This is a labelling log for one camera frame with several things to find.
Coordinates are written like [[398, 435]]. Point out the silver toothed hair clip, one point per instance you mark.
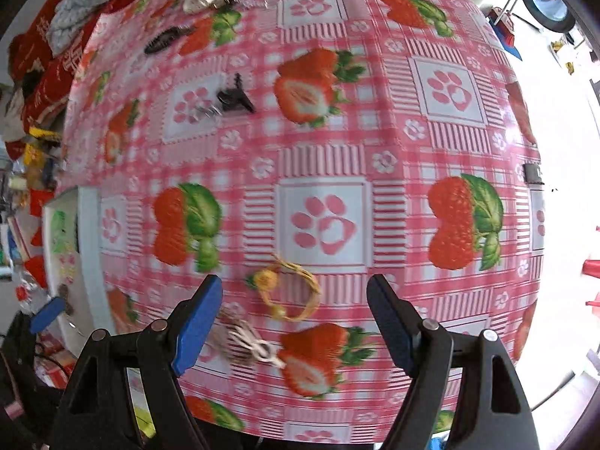
[[243, 342]]

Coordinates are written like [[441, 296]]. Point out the red printed blanket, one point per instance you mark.
[[42, 70]]

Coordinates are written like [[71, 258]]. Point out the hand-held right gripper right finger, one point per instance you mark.
[[391, 326]]

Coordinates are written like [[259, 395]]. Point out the pink strawberry print tablecloth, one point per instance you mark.
[[328, 150]]

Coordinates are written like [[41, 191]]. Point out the black round stand fan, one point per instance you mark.
[[548, 2]]

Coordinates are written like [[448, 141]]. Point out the white cardboard box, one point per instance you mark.
[[89, 253]]

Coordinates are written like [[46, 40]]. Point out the black tablecloth clamp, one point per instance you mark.
[[533, 173]]

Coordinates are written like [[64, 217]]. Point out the small black claw clip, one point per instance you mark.
[[234, 96]]

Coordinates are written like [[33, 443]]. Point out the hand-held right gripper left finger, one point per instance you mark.
[[197, 326]]

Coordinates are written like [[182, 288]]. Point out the grey crumpled cloth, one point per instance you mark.
[[84, 4]]

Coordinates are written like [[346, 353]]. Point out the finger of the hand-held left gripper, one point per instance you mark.
[[47, 314]]

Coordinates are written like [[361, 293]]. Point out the green bangle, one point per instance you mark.
[[61, 232]]

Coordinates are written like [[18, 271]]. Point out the pile of packets and bags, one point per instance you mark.
[[26, 187]]

